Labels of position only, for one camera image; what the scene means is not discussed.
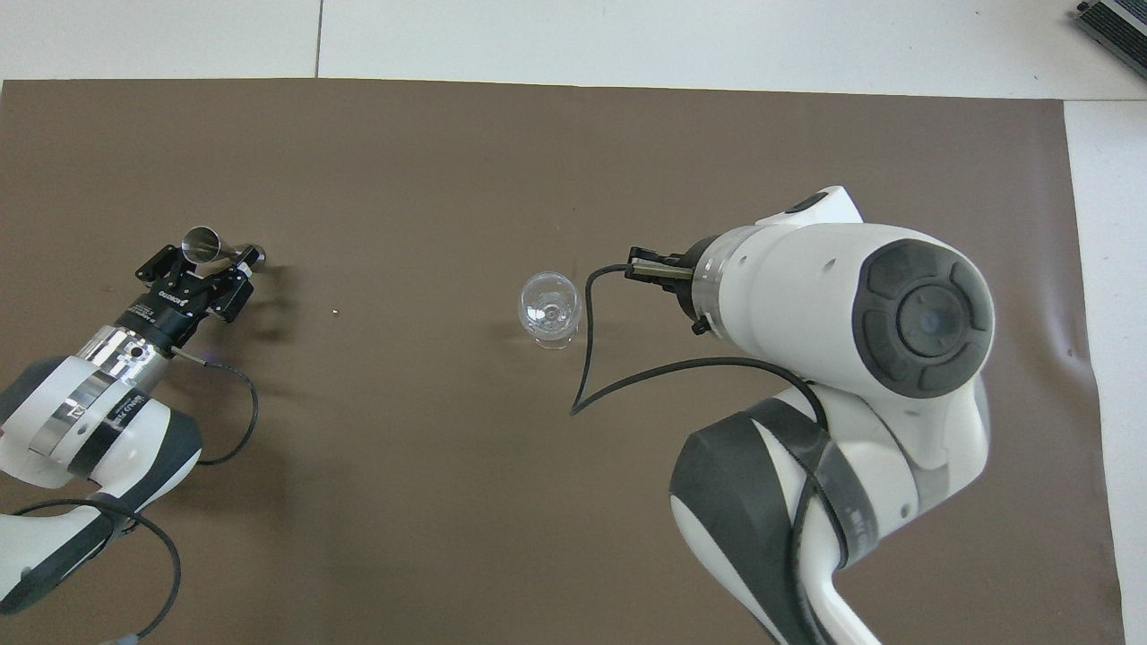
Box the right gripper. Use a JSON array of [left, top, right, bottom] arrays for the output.
[[665, 238, 716, 338]]

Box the black cable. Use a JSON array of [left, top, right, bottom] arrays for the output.
[[0, 349, 261, 645], [570, 246, 848, 645]]

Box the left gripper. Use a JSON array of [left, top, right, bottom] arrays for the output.
[[116, 244, 259, 352]]

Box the silver metal jigger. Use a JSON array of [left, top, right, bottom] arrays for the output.
[[179, 226, 268, 271]]

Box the grey ribbed metal box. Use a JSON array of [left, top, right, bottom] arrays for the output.
[[1075, 0, 1147, 56]]

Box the clear wine glass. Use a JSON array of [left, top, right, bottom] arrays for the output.
[[518, 271, 583, 352]]

